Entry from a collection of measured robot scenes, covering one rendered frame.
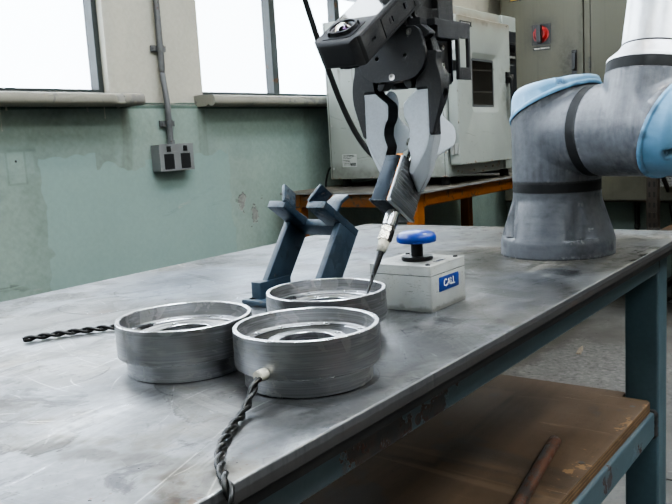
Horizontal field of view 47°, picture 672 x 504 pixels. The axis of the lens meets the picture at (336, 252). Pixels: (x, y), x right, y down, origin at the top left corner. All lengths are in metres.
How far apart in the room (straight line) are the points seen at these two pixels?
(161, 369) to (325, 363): 0.13
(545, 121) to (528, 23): 3.59
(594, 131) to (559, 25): 3.57
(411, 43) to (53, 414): 0.41
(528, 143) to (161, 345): 0.62
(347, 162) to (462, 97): 0.54
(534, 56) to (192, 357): 4.11
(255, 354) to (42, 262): 1.90
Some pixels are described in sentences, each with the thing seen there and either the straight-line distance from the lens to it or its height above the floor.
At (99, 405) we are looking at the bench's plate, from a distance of 0.56.
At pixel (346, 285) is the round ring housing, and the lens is 0.72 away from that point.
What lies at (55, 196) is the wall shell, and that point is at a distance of 2.41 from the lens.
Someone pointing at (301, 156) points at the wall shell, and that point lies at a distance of 3.19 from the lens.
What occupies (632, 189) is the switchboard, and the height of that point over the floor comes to 0.62.
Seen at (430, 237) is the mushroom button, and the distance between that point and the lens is 0.77.
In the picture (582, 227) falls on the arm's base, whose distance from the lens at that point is 1.04.
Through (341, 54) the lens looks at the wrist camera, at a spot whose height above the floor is 1.04.
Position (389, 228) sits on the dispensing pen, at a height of 0.89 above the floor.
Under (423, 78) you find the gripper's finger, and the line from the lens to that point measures 0.69.
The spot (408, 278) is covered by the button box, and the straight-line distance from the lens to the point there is 0.75.
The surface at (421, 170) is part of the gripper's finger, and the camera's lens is 0.70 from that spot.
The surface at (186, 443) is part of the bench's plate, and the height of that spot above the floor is 0.80.
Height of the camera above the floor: 0.97
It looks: 8 degrees down
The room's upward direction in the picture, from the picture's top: 3 degrees counter-clockwise
